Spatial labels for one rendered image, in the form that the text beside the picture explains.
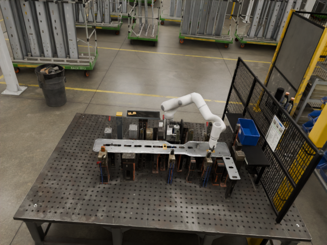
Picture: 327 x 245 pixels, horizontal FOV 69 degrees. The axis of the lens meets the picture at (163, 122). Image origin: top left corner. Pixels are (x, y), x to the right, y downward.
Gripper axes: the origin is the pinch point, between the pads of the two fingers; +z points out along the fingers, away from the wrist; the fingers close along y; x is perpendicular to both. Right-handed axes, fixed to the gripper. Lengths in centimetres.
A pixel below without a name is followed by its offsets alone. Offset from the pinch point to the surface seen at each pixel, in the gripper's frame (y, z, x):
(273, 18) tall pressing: -706, 5, 375
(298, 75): -148, -21, 162
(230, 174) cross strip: 30.2, 2.8, 12.6
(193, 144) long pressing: -9.7, 2.8, -16.4
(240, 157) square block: 11.9, -1.5, 26.0
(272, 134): 3, -24, 54
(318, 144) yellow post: 48, -51, 61
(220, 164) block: 16.2, 4.8, 6.9
